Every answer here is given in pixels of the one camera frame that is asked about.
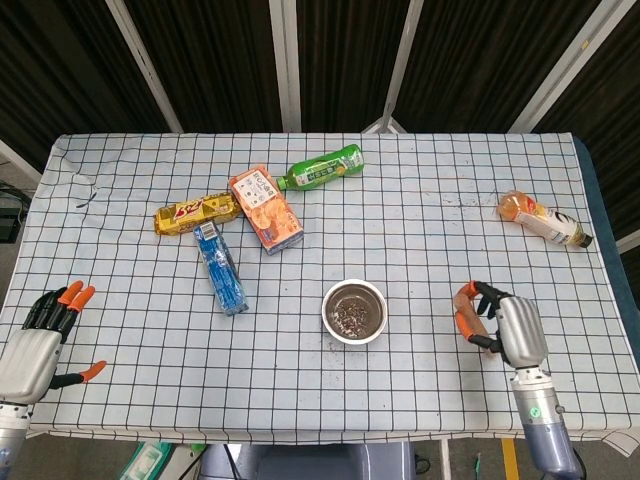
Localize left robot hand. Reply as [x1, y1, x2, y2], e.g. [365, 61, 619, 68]
[0, 280, 108, 405]

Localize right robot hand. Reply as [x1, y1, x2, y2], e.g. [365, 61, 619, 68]
[452, 280, 548, 371]

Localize brown cylindrical object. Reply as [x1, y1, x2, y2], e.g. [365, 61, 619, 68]
[453, 294, 494, 337]

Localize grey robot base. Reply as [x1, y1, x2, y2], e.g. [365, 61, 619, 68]
[199, 442, 416, 480]

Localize stainless steel bowl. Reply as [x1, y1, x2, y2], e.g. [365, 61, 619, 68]
[321, 278, 389, 345]

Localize brown food bits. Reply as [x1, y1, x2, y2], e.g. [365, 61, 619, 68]
[333, 299, 369, 335]

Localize orange juice bottle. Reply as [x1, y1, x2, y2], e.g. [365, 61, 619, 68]
[497, 189, 595, 250]

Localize checked white tablecloth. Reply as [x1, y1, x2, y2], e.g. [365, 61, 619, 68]
[0, 132, 626, 446]

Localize black equipment box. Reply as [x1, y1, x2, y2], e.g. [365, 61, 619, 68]
[0, 182, 31, 245]

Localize green white package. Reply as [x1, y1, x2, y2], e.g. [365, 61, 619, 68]
[117, 440, 176, 480]

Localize blue biscuit box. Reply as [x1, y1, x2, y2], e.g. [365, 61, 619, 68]
[192, 222, 250, 317]

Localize gold biscuit packet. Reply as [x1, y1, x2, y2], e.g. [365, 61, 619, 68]
[153, 193, 241, 236]

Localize green plastic drink bottle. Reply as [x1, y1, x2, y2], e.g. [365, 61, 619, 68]
[276, 143, 365, 192]

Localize orange cracker box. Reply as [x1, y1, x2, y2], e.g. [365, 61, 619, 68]
[228, 164, 305, 256]

